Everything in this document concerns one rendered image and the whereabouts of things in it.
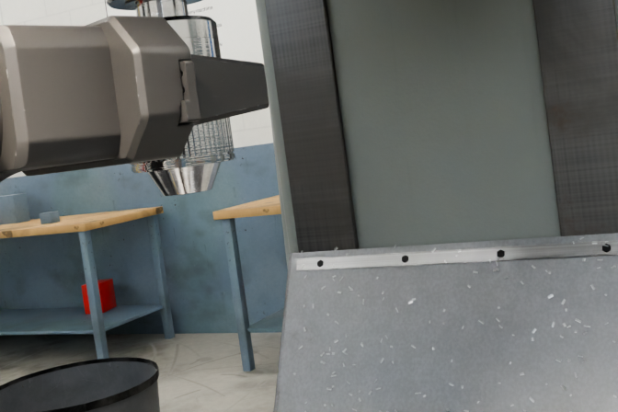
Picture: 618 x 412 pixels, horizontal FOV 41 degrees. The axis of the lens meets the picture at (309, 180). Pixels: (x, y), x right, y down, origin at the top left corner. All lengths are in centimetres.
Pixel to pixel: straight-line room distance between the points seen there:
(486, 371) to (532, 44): 26
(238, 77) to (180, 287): 537
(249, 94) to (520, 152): 37
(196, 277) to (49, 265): 131
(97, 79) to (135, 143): 3
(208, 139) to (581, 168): 39
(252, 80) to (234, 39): 495
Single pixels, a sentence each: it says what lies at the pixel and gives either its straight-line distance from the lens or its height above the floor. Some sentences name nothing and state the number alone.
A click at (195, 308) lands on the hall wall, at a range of 569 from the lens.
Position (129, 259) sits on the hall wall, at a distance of 595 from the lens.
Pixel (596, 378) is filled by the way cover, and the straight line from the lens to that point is 67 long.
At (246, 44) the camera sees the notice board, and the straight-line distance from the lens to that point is 527.
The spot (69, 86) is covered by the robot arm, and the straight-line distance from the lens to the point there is 31.
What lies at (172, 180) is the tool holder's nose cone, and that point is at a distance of 37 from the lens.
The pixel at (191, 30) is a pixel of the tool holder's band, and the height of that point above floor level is 126.
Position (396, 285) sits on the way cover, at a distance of 73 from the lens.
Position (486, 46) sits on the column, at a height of 126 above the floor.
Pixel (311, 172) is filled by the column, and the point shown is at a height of 118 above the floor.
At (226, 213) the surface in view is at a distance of 443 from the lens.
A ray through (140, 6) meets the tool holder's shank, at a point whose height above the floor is 128.
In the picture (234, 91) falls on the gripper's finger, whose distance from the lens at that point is 36.
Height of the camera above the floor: 121
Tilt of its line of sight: 3 degrees down
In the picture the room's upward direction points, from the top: 8 degrees counter-clockwise
